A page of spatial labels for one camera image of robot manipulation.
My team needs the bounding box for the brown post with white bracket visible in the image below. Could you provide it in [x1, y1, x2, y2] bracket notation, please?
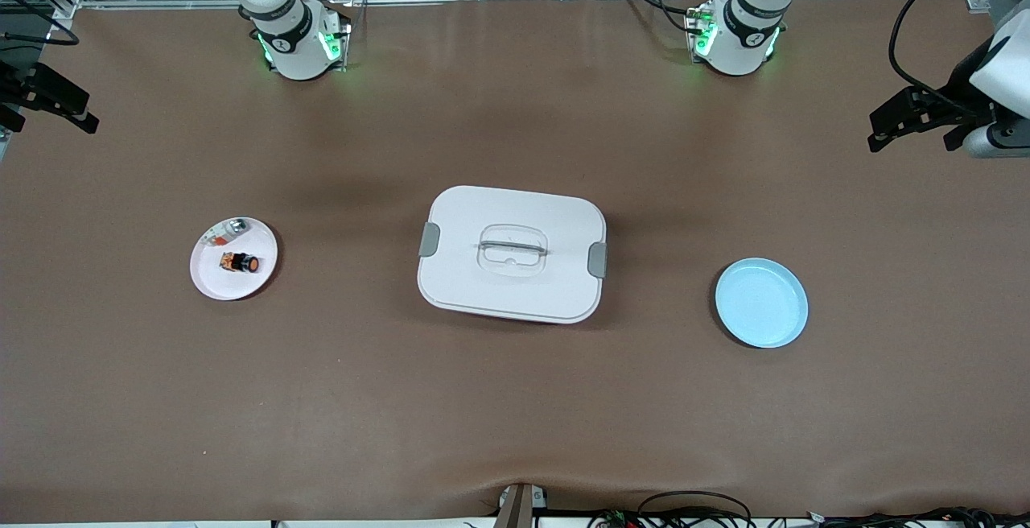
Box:
[492, 483, 550, 528]

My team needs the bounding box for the white lidded storage box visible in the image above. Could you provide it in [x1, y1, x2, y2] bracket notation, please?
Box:
[417, 184, 608, 325]

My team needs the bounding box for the tangle of black cables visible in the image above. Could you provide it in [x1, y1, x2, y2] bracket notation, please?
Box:
[587, 490, 1030, 528]

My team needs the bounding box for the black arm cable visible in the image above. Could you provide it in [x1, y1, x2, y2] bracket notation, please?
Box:
[0, 0, 81, 47]
[888, 0, 1003, 102]

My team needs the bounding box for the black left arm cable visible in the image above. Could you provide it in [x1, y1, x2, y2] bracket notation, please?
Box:
[888, 0, 1003, 102]

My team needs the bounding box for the light blue round plate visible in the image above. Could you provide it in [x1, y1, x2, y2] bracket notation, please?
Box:
[715, 258, 810, 349]

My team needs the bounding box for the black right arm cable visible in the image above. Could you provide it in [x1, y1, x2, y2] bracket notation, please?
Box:
[0, 0, 81, 47]

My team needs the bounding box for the pinkish white round plate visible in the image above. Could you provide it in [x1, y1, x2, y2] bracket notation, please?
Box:
[189, 217, 279, 302]

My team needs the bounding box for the transparent box lid handle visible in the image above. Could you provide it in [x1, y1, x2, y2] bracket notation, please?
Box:
[478, 225, 550, 278]

